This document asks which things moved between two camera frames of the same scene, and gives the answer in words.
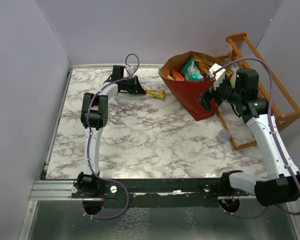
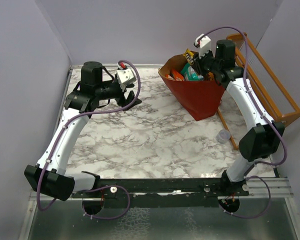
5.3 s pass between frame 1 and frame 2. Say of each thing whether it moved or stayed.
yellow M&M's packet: moved
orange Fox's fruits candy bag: stayed
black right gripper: moved
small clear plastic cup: stayed
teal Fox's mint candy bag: stayed
